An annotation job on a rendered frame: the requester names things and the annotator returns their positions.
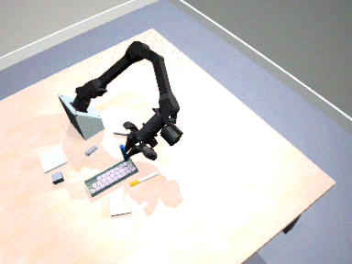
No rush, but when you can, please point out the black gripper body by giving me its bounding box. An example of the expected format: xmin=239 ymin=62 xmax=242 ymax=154
xmin=122 ymin=121 xmax=158 ymax=161

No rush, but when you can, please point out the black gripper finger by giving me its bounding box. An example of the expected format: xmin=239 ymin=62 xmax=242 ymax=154
xmin=126 ymin=145 xmax=141 ymax=159
xmin=125 ymin=134 xmax=138 ymax=152

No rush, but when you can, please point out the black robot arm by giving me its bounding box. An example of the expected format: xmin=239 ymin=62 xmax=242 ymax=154
xmin=70 ymin=40 xmax=183 ymax=147

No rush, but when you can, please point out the blue stylus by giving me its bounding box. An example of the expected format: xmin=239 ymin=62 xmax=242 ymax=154
xmin=119 ymin=145 xmax=128 ymax=164

